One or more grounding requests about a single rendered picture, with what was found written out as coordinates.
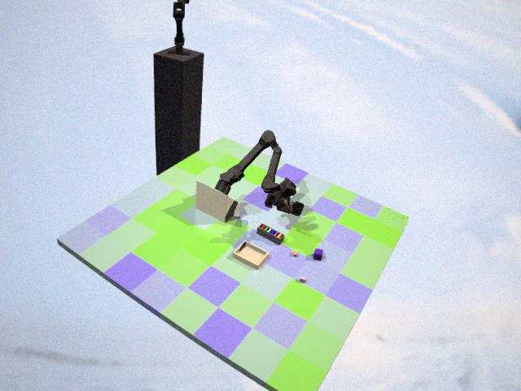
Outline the purple cube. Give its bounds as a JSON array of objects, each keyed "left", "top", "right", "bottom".
[{"left": 313, "top": 248, "right": 323, "bottom": 261}]

